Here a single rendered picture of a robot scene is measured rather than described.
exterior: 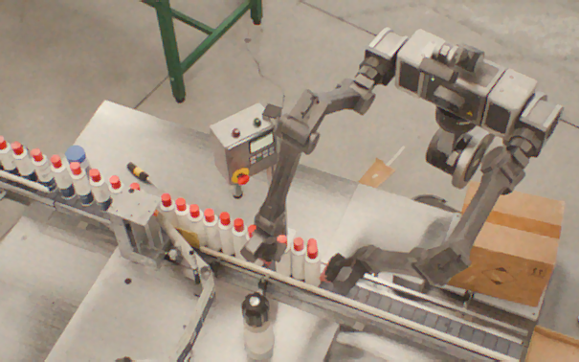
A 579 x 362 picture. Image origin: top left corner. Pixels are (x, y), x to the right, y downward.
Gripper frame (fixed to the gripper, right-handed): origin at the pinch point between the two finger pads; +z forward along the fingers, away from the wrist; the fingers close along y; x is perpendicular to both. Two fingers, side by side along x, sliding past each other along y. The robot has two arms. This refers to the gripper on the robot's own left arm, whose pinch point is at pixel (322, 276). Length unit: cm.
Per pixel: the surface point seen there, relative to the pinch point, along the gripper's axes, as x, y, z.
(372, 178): 44, -111, 81
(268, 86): -11, -148, 123
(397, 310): 23.5, 0.0, -11.4
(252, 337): -13.5, 32.0, -0.2
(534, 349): 61, -5, -35
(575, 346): 70, -11, -42
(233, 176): -47.2, 0.6, -14.3
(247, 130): -54, -7, -27
